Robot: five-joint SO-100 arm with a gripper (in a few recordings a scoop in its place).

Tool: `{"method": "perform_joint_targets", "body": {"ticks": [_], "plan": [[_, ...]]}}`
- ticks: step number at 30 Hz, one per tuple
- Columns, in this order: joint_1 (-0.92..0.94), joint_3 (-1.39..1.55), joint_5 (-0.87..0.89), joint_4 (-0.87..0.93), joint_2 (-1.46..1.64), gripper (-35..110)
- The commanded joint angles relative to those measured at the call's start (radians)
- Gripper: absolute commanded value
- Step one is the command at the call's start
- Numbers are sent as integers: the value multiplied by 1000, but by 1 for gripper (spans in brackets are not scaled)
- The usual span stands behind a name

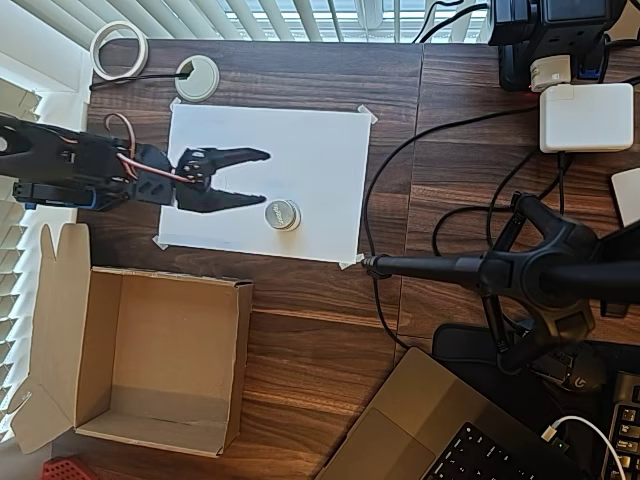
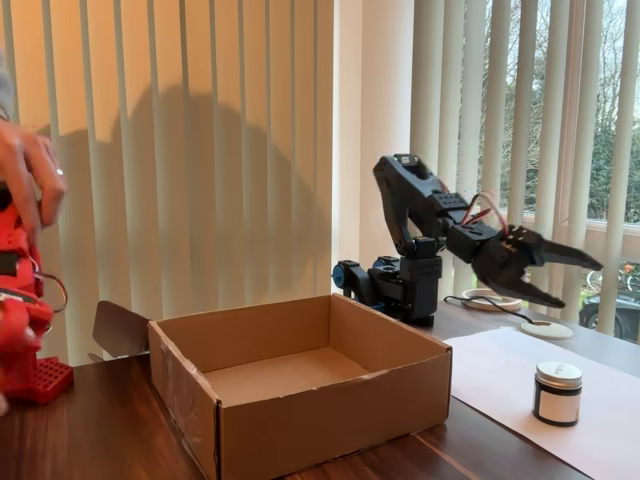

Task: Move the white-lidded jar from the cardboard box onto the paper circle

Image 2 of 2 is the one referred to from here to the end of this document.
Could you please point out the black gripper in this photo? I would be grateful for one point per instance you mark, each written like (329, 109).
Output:
(506, 261)

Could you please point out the dark glass jar silver lid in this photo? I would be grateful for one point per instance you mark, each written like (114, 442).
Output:
(557, 400)

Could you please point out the red leader robot arm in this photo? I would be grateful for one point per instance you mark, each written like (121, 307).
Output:
(25, 370)

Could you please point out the grey sleeved forearm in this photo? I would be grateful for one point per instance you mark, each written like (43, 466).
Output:
(4, 85)

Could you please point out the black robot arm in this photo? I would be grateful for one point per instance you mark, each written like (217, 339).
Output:
(400, 200)

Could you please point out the open cardboard box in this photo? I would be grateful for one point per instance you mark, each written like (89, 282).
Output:
(325, 425)

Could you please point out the person's hand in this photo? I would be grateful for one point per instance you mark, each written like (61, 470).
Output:
(30, 175)

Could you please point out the dark parked car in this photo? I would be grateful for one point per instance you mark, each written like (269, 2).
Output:
(587, 312)

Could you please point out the masking tape roll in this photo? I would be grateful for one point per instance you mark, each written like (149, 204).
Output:
(495, 306)

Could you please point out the parked bicycle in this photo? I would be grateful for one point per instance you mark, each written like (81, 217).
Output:
(631, 279)

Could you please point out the white paper sheet with circles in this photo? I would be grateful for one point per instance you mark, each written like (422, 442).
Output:
(500, 370)

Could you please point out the white window blinds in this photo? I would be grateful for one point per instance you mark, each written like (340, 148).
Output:
(540, 150)

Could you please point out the black blue table clamp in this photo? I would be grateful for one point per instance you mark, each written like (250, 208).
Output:
(341, 275)

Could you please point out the cream vertical blinds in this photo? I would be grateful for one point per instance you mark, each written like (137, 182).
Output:
(200, 150)

